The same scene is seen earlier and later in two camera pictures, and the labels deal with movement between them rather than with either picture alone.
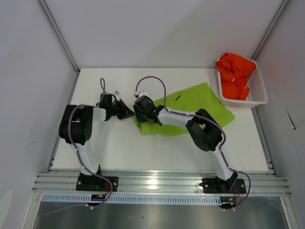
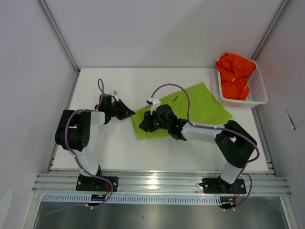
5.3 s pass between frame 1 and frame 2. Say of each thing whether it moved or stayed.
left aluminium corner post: stayed
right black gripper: moved
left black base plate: stayed
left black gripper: stayed
